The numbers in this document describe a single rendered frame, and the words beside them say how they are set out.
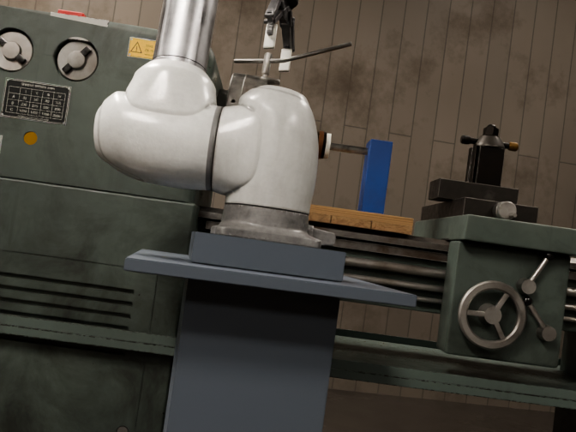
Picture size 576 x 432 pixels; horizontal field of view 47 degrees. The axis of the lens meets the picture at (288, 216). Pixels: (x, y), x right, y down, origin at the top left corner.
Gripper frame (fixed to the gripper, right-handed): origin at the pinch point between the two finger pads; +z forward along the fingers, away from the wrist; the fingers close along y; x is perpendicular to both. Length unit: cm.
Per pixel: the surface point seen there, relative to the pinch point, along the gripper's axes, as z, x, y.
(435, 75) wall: -101, -17, 221
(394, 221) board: 44, -36, 1
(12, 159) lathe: 44, 46, -38
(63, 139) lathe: 38, 35, -35
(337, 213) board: 44, -23, -4
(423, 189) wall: -32, -15, 234
